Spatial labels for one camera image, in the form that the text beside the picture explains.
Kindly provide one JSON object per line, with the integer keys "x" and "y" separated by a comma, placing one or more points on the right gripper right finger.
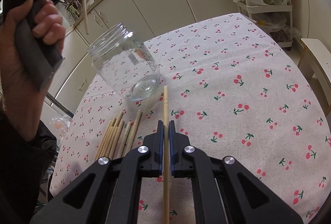
{"x": 180, "y": 165}

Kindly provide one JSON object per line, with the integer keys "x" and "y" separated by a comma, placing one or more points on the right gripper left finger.
{"x": 153, "y": 160}

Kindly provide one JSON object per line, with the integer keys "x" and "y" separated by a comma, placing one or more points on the bamboo chopstick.
{"x": 116, "y": 138}
{"x": 166, "y": 161}
{"x": 85, "y": 17}
{"x": 106, "y": 143}
{"x": 132, "y": 133}
{"x": 123, "y": 142}

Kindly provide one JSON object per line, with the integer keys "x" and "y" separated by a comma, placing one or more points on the clear glass jar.
{"x": 125, "y": 63}

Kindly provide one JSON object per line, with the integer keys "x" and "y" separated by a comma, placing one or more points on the cream lower kitchen cabinets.
{"x": 146, "y": 18}

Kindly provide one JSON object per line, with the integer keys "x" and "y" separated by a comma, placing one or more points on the person's left hand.
{"x": 22, "y": 103}

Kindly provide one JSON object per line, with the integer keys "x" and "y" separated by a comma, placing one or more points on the cherry print tablecloth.
{"x": 232, "y": 91}

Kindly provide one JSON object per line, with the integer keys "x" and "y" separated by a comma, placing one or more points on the small white wooden stool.
{"x": 315, "y": 60}

